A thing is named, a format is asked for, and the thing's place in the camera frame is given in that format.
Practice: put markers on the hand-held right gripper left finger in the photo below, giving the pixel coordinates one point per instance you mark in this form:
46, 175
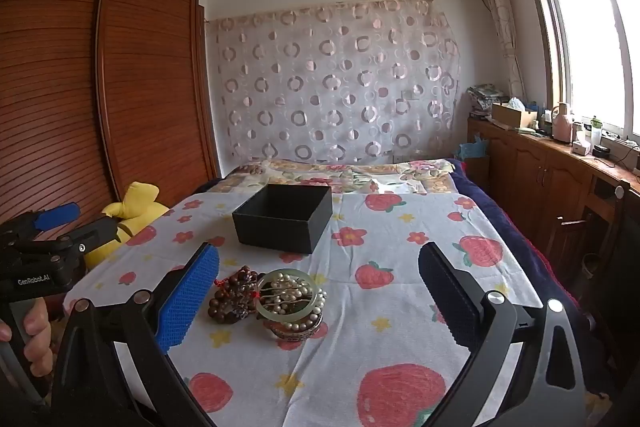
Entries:
187, 302

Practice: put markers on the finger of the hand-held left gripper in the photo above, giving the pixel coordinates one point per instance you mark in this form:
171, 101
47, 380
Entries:
57, 214
95, 232

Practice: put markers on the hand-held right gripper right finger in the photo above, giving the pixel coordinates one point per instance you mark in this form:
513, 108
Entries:
450, 302

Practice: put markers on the pale green jade bangle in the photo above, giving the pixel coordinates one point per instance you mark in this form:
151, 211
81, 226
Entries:
265, 308

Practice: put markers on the silver patterned bangle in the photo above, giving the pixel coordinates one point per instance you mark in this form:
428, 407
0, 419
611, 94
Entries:
295, 332

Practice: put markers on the black box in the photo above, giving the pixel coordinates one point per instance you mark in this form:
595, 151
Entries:
280, 232

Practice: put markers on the person's left hand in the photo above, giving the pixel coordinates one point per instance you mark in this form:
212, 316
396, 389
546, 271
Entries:
36, 332

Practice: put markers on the yellow plush toy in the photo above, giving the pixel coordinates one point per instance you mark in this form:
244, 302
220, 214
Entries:
142, 202

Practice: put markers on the strawberry printed bed sheet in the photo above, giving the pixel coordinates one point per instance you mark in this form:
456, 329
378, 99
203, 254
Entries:
390, 237

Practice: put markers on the dark blue blanket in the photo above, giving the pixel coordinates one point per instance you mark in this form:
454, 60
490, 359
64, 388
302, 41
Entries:
510, 217

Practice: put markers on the dark trash bin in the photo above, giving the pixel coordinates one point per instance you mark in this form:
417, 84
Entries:
590, 274

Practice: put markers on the brown wooden wardrobe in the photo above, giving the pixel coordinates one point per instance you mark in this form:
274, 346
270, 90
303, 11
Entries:
125, 82

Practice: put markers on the long wooden cabinet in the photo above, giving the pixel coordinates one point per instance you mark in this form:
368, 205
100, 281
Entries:
520, 167

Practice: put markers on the light blue bag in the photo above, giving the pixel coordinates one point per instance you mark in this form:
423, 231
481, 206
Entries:
472, 151

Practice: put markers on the floral blanket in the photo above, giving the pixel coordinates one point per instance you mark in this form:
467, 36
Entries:
325, 174

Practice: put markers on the cardboard box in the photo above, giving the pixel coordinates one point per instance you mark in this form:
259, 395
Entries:
507, 116

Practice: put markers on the small white box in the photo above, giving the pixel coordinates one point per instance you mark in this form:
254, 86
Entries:
581, 148

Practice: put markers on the pink kettle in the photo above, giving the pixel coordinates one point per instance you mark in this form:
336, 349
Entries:
562, 127

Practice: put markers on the stack of magazines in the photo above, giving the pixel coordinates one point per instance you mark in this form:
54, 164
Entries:
485, 94

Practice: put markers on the small black round device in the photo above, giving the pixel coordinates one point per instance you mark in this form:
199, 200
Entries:
600, 151

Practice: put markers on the clear bottle with green cap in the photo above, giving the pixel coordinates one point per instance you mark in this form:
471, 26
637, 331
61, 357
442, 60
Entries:
596, 132

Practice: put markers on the patterned window curtain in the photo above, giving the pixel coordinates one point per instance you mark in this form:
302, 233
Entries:
500, 7

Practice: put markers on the wooden framed window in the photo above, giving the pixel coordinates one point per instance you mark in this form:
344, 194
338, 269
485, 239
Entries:
590, 32

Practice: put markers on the circle patterned wall curtain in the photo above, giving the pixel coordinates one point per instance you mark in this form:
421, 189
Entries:
325, 82

